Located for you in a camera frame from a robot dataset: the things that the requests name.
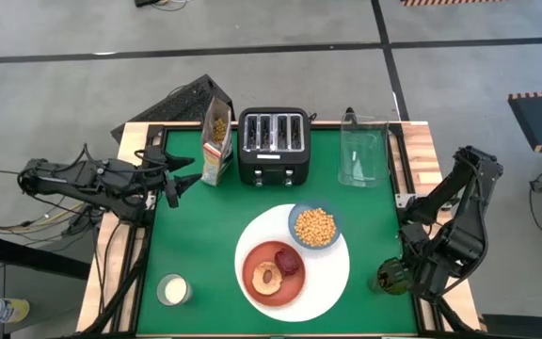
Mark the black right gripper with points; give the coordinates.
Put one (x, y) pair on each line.
(424, 280)

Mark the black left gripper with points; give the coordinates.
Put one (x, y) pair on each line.
(158, 169)

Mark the green striped cup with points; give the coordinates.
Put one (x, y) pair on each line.
(391, 280)

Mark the panda cereal box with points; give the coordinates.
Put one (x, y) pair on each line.
(214, 165)

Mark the red toy strawberry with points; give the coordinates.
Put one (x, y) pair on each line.
(287, 263)

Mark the brown bagel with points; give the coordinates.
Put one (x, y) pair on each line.
(258, 283)

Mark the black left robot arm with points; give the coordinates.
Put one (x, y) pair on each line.
(87, 181)

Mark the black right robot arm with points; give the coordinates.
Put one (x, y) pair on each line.
(468, 188)

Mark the black perforated case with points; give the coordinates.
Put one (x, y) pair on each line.
(181, 103)

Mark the green felt table mat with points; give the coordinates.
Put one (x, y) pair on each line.
(205, 245)

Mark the white round woven placemat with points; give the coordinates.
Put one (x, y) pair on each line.
(327, 282)

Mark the black four-slot toaster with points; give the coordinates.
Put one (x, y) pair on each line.
(273, 165)

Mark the yellow cereal pieces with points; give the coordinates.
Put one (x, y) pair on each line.
(315, 228)

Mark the orange plate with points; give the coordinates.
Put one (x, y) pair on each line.
(294, 289)

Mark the glass of milk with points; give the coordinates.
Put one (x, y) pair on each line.
(174, 289)

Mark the blue bowl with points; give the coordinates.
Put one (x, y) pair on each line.
(291, 217)

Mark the clear plastic container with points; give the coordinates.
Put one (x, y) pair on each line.
(365, 160)

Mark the black floor box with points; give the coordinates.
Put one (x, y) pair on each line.
(520, 327)

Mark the black pointed knob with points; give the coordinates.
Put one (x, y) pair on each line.
(349, 115)

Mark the yellow white canister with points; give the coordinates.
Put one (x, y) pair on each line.
(14, 311)

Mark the orange black hazard strip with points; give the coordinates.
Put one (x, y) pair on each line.
(450, 2)

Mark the black metal table frame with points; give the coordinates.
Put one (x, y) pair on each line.
(420, 320)

